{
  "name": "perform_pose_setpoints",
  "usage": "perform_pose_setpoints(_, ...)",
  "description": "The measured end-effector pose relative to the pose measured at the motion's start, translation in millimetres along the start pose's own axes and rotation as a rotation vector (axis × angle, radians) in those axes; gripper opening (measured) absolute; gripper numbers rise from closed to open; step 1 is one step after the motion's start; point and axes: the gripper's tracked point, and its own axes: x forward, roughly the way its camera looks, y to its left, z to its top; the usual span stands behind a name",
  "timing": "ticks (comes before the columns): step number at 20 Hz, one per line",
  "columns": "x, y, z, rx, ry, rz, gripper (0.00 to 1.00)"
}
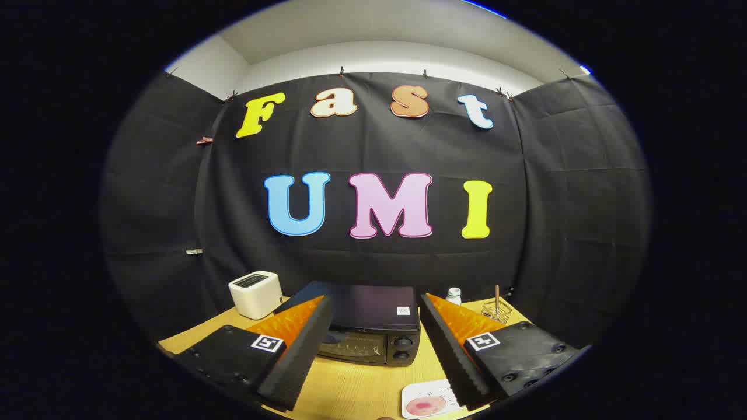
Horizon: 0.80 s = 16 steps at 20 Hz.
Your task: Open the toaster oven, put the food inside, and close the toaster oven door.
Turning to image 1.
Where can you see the pink ham slice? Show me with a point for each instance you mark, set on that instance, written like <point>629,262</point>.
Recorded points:
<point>425,406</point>

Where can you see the white bottle green label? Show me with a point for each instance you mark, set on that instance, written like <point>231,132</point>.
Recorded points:
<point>454,296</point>

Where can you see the white square plate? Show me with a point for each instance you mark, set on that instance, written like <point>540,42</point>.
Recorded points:
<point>429,388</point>

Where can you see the black toaster oven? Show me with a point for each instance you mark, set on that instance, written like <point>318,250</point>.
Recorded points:
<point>373,306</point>

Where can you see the white toaster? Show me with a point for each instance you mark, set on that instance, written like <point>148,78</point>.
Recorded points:
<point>255,294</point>

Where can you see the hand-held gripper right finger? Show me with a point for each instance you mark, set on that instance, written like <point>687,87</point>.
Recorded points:
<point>449,350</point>

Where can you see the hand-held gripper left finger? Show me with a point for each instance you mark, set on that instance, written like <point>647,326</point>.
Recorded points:
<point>303,350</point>

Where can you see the black backdrop cloth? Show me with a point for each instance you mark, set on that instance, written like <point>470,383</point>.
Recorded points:
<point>373,151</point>

